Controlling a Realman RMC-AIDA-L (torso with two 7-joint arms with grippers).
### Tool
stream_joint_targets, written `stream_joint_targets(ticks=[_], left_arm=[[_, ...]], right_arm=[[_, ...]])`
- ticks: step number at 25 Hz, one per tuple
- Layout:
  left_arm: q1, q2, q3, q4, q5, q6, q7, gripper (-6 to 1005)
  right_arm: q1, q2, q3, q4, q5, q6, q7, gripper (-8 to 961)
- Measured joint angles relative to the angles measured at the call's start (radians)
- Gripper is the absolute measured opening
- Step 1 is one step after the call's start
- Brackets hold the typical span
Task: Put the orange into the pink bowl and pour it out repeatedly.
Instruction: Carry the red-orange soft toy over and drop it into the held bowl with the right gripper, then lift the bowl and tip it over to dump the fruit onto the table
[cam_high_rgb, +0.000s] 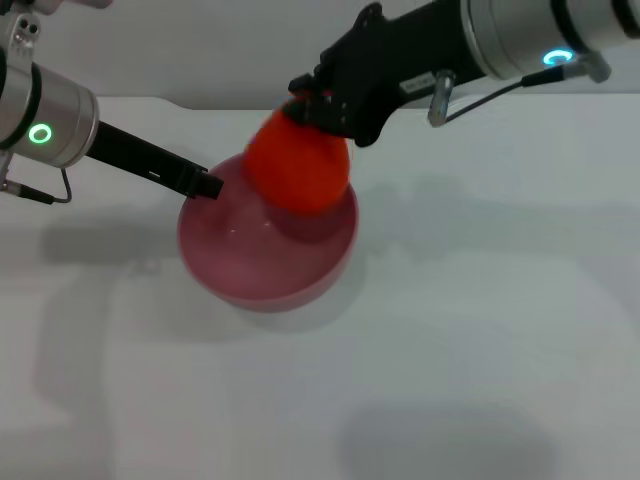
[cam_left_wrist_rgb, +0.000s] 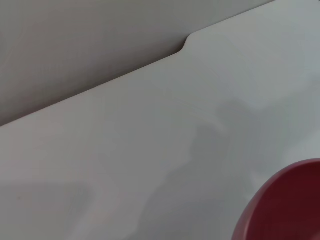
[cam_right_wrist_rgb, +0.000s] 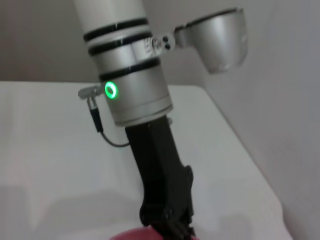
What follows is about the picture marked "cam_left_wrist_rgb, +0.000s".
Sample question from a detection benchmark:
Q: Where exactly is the pink plastic bowl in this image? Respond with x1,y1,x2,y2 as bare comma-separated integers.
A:
231,158,320,240

